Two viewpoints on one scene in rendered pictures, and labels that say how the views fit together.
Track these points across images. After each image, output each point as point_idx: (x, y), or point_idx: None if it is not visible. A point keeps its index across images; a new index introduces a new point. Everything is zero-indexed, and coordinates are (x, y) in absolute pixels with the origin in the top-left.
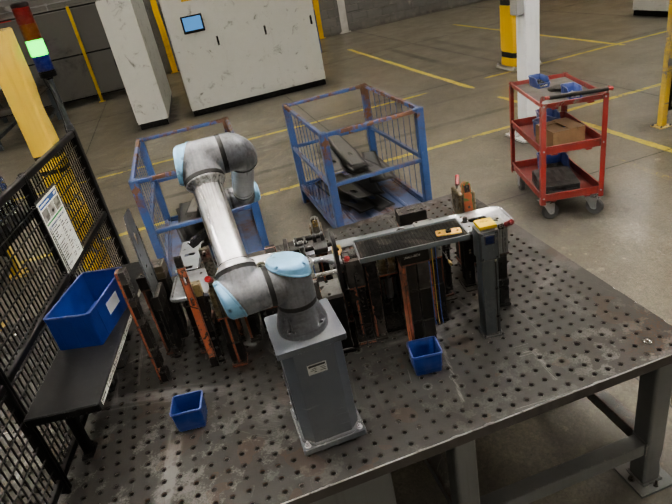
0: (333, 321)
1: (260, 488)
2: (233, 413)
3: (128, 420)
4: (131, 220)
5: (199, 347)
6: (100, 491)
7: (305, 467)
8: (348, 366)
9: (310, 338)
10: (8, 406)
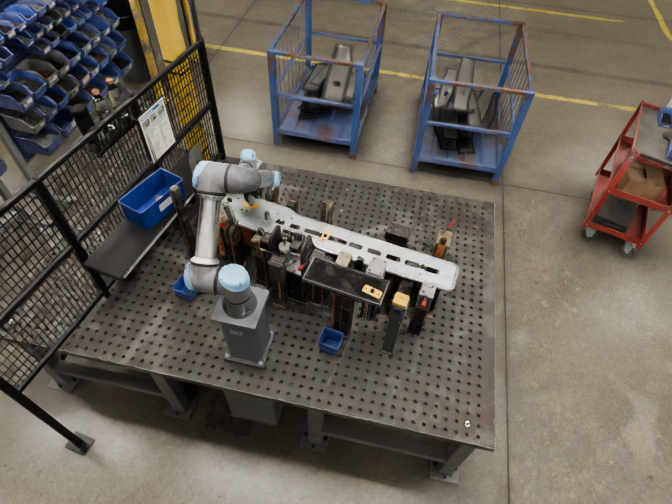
0: (256, 314)
1: (190, 363)
2: (211, 302)
3: (158, 268)
4: (198, 151)
5: None
6: (121, 308)
7: (218, 366)
8: (290, 313)
9: (235, 318)
10: (75, 255)
